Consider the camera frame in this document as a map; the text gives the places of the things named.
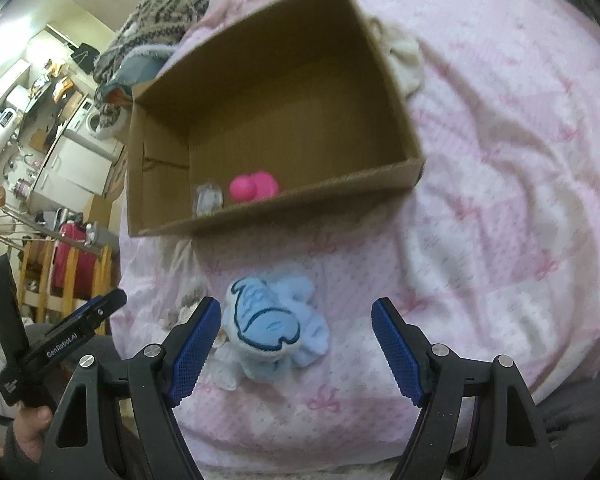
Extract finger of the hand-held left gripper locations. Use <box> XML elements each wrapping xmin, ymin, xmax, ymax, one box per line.
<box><xmin>50</xmin><ymin>288</ymin><xmax>128</xmax><ymax>336</ymax></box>
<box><xmin>0</xmin><ymin>255</ymin><xmax>31</xmax><ymax>361</ymax></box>

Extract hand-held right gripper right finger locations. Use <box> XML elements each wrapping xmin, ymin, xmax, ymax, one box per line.
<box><xmin>371</xmin><ymin>297</ymin><xmax>556</xmax><ymax>480</ymax></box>

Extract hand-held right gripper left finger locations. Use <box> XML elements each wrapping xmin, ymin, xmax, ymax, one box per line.
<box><xmin>39</xmin><ymin>296</ymin><xmax>223</xmax><ymax>480</ymax></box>

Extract cream fabric scrunchie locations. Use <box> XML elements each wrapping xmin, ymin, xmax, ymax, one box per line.
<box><xmin>166</xmin><ymin>280</ymin><xmax>208</xmax><ymax>328</ymax></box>

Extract light blue plush toy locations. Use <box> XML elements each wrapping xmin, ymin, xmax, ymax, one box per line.
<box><xmin>212</xmin><ymin>271</ymin><xmax>331</xmax><ymax>392</ymax></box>

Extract brown cardboard box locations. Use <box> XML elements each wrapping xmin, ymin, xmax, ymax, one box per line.
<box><xmin>125</xmin><ymin>0</ymin><xmax>427</xmax><ymax>239</ymax></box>

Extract person's left hand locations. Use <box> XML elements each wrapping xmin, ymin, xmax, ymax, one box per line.
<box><xmin>11</xmin><ymin>404</ymin><xmax>54</xmax><ymax>461</ymax></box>

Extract red suitcase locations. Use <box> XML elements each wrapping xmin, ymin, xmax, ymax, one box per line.
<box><xmin>50</xmin><ymin>222</ymin><xmax>98</xmax><ymax>293</ymax></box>

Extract white kitchen cabinets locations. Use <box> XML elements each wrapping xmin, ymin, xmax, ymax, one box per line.
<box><xmin>30</xmin><ymin>135</ymin><xmax>116</xmax><ymax>201</ymax></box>

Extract clear plastic bag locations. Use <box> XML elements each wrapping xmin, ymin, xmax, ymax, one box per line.
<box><xmin>196</xmin><ymin>183</ymin><xmax>224</xmax><ymax>217</ymax></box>

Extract pink rubber toy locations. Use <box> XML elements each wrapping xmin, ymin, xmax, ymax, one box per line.
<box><xmin>230</xmin><ymin>172</ymin><xmax>282</xmax><ymax>205</ymax></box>

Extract white washing machine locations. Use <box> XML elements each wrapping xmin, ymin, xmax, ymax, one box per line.
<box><xmin>77</xmin><ymin>97</ymin><xmax>126</xmax><ymax>141</ymax></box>

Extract person's right leg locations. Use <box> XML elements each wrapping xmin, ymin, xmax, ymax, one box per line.
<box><xmin>535</xmin><ymin>372</ymin><xmax>600</xmax><ymax>480</ymax></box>

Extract pink bow-print quilt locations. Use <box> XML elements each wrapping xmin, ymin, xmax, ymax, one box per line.
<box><xmin>112</xmin><ymin>0</ymin><xmax>600</xmax><ymax>461</ymax></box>

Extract black hanging garment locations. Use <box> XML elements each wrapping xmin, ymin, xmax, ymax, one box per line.
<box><xmin>70</xmin><ymin>42</ymin><xmax>101</xmax><ymax>76</ymax></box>

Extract cream fluffy cloth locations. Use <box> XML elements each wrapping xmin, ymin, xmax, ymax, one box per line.
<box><xmin>367</xmin><ymin>17</ymin><xmax>425</xmax><ymax>98</ymax></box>

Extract brown patterned knit blanket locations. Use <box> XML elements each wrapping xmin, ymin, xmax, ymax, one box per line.
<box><xmin>92</xmin><ymin>0</ymin><xmax>216</xmax><ymax>126</ymax></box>

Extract wooden frame rack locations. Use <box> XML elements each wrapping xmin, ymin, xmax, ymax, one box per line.
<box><xmin>0</xmin><ymin>237</ymin><xmax>116</xmax><ymax>326</ymax></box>

